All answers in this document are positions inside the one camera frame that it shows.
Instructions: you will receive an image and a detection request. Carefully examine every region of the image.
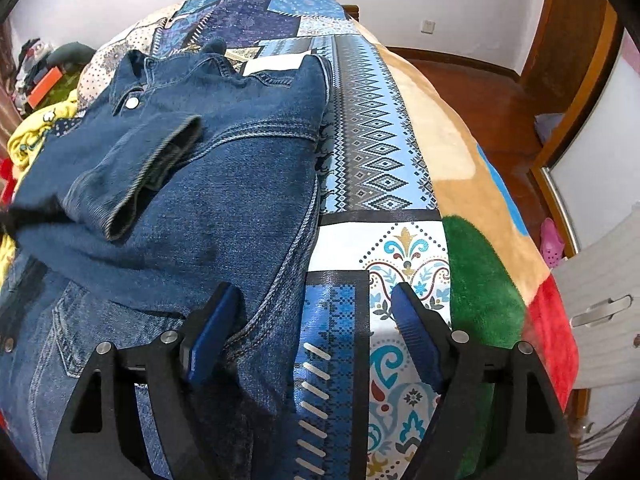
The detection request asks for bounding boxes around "tan fleece blanket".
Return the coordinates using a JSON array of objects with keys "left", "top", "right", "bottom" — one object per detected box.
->
[{"left": 357, "top": 24, "right": 577, "bottom": 479}]

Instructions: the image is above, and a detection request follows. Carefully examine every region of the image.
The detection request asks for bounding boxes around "red plush cloth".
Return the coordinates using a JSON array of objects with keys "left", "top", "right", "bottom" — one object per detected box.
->
[{"left": 0, "top": 157, "right": 17, "bottom": 205}]

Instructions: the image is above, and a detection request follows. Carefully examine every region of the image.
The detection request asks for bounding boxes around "pink croc shoe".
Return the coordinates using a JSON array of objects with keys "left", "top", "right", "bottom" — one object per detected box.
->
[{"left": 539, "top": 218, "right": 565, "bottom": 269}]

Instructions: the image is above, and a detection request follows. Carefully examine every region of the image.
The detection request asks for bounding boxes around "blue denim jacket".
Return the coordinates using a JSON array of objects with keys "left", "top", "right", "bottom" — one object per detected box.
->
[{"left": 1, "top": 39, "right": 332, "bottom": 479}]

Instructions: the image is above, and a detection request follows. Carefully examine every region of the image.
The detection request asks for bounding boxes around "blue patchwork bed cover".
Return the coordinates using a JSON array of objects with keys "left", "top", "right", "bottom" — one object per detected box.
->
[{"left": 77, "top": 0, "right": 450, "bottom": 479}]

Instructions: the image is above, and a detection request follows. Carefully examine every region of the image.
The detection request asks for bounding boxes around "orange box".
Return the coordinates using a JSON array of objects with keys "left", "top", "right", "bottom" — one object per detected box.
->
[{"left": 27, "top": 66, "right": 63, "bottom": 108}]

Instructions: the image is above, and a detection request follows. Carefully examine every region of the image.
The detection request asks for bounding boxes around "white wall socket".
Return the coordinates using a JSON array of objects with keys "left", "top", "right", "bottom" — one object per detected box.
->
[{"left": 421, "top": 20, "right": 435, "bottom": 35}]

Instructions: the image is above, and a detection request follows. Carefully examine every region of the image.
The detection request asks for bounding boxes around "wooden wardrobe with glass door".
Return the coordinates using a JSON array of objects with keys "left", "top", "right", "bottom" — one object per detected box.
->
[{"left": 520, "top": 0, "right": 639, "bottom": 257}]

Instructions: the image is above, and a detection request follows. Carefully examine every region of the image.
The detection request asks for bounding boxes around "yellow cartoon blanket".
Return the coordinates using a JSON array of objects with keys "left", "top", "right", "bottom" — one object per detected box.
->
[{"left": 0, "top": 88, "right": 82, "bottom": 291}]

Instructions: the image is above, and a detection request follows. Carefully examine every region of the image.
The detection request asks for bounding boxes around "clothes pile on green chair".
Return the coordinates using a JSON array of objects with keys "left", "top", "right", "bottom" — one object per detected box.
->
[{"left": 12, "top": 38, "right": 96, "bottom": 116}]

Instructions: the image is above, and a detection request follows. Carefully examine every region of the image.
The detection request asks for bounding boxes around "white cabinet with handle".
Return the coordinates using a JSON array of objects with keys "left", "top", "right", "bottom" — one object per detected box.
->
[{"left": 552, "top": 209, "right": 640, "bottom": 389}]

